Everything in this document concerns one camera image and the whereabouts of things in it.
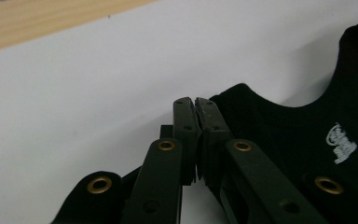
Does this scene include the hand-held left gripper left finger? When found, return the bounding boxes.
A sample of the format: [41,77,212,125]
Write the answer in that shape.
[120,96,203,224]

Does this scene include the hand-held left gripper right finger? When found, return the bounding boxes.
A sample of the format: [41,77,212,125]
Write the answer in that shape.
[195,97,330,224]

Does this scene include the black sleeveless shirt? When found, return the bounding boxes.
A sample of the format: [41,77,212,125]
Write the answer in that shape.
[209,17,358,224]

